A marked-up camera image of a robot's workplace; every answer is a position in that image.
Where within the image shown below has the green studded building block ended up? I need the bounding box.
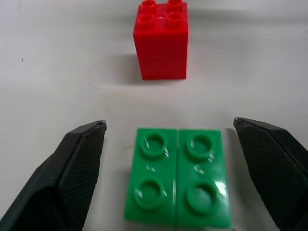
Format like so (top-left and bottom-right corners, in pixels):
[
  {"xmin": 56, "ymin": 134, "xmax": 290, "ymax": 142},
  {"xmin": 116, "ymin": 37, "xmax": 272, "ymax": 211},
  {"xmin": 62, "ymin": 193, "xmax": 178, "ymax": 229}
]
[{"xmin": 123, "ymin": 128, "xmax": 233, "ymax": 228}]

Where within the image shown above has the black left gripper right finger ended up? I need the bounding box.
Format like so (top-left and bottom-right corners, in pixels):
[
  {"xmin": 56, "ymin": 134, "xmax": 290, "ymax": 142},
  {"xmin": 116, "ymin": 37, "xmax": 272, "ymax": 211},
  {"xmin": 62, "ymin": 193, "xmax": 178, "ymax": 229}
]
[{"xmin": 233, "ymin": 117, "xmax": 308, "ymax": 231}]

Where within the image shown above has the red studded building block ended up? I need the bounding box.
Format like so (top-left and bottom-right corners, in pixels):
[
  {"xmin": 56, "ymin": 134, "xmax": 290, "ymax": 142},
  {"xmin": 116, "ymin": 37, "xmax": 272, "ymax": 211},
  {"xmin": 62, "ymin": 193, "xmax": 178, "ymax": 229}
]
[{"xmin": 133, "ymin": 0, "xmax": 188, "ymax": 81}]

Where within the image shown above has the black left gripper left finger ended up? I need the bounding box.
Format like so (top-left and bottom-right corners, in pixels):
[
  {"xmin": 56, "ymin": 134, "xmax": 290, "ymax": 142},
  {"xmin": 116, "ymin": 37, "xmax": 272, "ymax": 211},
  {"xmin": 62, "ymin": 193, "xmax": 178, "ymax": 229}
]
[{"xmin": 0, "ymin": 120, "xmax": 107, "ymax": 231}]

